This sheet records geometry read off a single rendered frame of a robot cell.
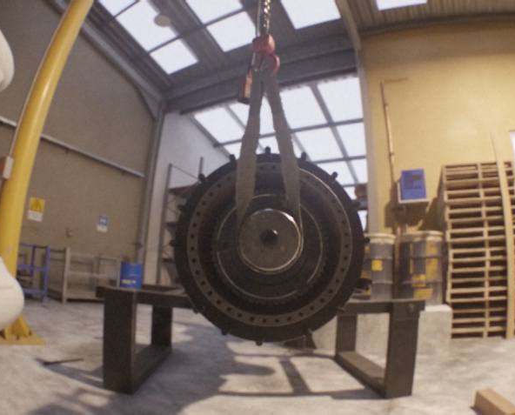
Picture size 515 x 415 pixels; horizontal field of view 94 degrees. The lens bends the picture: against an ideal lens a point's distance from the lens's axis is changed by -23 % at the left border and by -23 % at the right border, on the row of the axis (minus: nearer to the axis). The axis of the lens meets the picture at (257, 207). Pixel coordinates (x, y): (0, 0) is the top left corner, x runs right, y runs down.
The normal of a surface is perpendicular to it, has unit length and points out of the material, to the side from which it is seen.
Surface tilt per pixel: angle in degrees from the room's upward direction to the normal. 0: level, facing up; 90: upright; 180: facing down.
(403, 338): 90
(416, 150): 90
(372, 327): 90
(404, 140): 90
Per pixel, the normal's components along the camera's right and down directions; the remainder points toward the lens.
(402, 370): 0.06, -0.22
